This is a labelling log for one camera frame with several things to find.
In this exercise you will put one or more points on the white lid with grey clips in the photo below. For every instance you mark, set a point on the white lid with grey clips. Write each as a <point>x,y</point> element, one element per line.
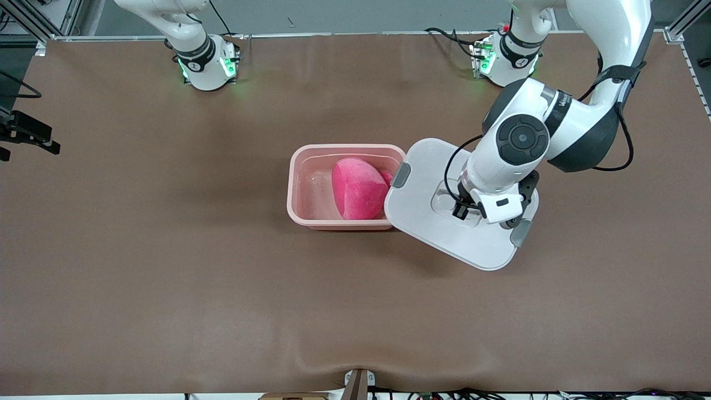
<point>422,222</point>

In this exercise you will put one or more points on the brown cardboard piece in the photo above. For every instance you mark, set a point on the brown cardboard piece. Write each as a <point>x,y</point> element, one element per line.
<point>294,396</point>

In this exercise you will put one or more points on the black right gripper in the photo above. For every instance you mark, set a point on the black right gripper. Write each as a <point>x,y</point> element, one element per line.
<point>31,126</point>

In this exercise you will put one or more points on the aluminium frame strut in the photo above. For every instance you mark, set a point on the aluminium frame strut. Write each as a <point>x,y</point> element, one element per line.
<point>680,25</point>
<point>29,22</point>
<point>71,16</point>

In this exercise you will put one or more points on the short dotted table edge rail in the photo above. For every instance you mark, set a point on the short dotted table edge rail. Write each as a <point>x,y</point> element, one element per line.
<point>695,75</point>

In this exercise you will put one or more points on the black round object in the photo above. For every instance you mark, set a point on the black round object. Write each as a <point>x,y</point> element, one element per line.
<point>705,62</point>

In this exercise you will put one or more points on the pink plastic box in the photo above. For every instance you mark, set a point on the pink plastic box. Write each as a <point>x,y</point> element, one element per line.
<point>314,189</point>

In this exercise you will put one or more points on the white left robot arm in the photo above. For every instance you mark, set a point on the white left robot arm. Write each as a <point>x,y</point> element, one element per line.
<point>516,139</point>

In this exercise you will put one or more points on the pink plush toy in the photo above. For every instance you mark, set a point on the pink plush toy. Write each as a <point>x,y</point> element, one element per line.
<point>355,189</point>

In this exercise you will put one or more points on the brown post with bracket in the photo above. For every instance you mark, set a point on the brown post with bracket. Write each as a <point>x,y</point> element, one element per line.
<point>356,386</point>

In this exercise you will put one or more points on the brown table mat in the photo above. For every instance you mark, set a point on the brown table mat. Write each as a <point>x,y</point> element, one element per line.
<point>355,311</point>

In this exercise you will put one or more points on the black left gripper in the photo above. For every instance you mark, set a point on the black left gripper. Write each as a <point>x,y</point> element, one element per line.
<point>464,205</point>

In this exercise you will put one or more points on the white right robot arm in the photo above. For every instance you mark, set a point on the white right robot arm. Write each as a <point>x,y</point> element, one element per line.
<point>200,66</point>

